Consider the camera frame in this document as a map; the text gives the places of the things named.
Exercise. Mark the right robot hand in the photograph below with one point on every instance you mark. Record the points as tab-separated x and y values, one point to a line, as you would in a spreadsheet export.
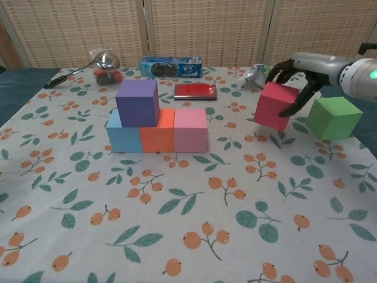
318	67

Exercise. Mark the red foam cube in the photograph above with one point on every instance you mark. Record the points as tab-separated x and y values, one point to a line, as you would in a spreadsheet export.
272	109

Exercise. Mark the pink foam cube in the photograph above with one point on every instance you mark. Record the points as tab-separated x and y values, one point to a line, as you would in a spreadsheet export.
190	132

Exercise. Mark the orange foam cube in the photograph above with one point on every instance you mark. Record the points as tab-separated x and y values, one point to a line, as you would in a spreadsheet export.
157	138

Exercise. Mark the purple foam cube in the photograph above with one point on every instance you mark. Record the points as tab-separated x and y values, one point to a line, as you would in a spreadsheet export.
135	106

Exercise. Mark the light blue foam cube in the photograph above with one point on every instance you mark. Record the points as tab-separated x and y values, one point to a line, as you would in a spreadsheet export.
123	140

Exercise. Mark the green foam cube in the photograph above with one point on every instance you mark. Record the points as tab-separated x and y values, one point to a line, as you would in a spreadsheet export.
334	118

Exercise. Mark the crumpled green white snack bag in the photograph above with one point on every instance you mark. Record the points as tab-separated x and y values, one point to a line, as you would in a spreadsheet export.
256	73

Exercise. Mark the bamboo folding screen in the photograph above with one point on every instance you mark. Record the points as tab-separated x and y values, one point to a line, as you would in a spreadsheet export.
206	29

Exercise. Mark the red flat case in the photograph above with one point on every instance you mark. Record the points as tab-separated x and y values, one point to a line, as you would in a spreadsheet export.
195	90

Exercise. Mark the blue cookie package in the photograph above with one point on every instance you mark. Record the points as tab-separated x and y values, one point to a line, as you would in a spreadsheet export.
171	67

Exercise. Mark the floral print tablecloth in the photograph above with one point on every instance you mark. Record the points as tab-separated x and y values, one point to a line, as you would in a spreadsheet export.
188	236

